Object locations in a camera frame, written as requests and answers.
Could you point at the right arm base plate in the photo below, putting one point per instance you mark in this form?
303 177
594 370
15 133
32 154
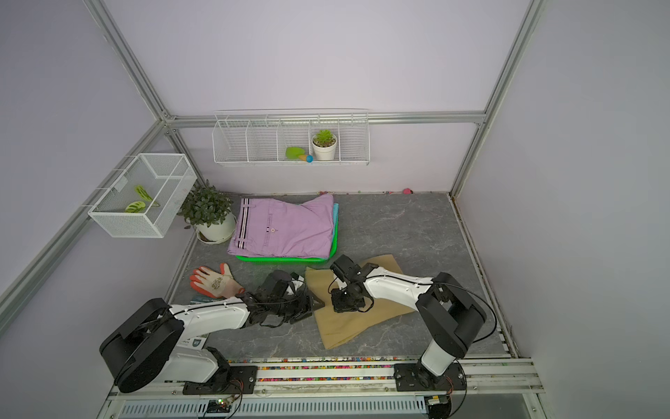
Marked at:
415 378

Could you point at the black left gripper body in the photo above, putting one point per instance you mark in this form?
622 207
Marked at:
290 306

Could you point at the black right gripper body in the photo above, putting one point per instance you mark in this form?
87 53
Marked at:
342 298

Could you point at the green toy shovel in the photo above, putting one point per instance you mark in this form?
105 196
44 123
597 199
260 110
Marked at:
298 154

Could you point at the purple pants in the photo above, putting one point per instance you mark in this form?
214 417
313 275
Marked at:
268 227

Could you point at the small potted succulent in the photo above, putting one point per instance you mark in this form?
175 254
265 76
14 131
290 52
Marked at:
324 145

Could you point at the large green potted plant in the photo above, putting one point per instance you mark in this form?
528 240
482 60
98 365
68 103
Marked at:
208 211

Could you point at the white wire wall shelf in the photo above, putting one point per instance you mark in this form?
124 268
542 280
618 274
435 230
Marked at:
245 137

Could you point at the teal pants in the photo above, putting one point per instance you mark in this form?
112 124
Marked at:
336 210

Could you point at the flower seed packet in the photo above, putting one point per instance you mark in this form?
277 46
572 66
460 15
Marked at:
198 342

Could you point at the green leaf toy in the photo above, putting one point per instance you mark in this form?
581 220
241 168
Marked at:
145 201

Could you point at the red white work glove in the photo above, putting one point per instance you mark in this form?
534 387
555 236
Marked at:
216 285

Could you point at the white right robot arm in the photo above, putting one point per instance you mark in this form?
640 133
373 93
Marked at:
453 315

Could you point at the green plastic basket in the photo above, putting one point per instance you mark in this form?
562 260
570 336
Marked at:
292 260

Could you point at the tan pants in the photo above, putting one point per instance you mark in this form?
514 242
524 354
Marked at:
343 319

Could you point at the aluminium front rail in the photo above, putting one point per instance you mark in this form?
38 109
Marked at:
346 387

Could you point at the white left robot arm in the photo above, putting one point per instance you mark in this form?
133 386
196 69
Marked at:
147 349

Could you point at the white wire side basket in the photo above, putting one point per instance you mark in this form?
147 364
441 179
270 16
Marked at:
168 178

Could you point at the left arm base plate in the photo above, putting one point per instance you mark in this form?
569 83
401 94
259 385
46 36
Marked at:
226 381

